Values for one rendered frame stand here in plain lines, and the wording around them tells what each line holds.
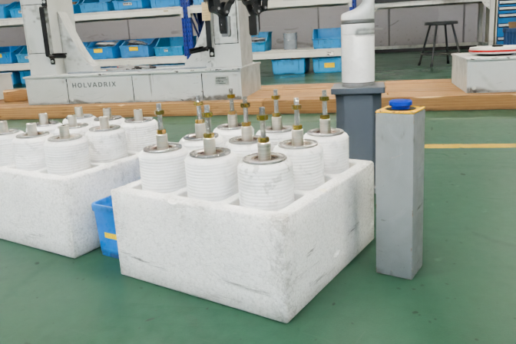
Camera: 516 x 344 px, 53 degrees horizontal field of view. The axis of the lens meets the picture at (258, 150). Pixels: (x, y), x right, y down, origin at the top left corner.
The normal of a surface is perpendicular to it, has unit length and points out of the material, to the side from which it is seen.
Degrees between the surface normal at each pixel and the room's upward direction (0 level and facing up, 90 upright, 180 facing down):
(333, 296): 0
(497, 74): 90
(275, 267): 90
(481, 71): 90
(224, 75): 90
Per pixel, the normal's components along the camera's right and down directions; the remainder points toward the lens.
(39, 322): -0.06, -0.97
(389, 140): -0.54, 0.22
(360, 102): -0.21, 0.23
